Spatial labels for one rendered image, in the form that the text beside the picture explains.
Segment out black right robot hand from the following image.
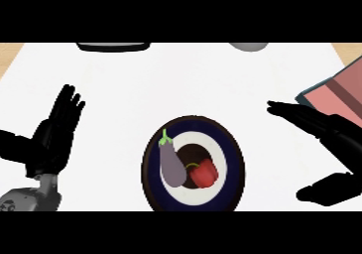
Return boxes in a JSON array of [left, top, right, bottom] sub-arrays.
[[266, 100, 362, 207]]

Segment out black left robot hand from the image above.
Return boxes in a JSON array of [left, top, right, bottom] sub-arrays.
[[0, 83, 88, 180]]

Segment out pink cardboard box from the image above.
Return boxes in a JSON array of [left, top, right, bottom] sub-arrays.
[[295, 49, 362, 132]]

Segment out red bell pepper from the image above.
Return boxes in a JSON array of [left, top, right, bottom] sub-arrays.
[[184, 158, 221, 190]]

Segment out dark blue and white plate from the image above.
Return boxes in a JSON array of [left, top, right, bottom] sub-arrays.
[[141, 114, 247, 212]]

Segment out purple eggplant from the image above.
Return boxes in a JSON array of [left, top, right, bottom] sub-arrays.
[[157, 128, 190, 189]]

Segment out black flat appliance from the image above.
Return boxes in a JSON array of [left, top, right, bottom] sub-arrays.
[[75, 42, 153, 54]]

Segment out grey round object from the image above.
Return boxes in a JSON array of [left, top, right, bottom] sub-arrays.
[[228, 42, 271, 53]]

